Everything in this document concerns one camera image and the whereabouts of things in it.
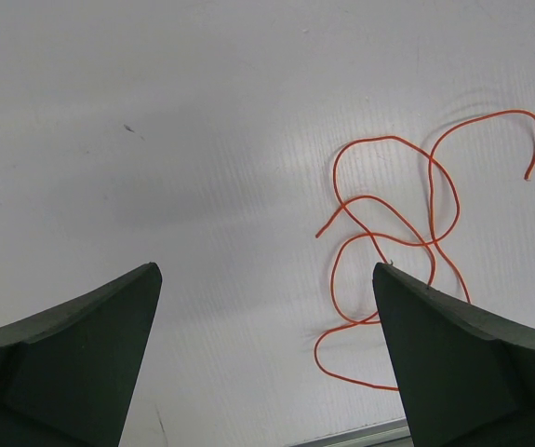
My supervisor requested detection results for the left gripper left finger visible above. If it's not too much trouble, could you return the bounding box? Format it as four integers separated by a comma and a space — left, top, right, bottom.
0, 263, 162, 446

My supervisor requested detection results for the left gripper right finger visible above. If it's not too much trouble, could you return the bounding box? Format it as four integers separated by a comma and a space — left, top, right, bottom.
372, 263, 535, 446

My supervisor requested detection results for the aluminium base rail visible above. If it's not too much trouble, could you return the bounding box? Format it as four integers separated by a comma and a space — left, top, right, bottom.
294, 419, 413, 447

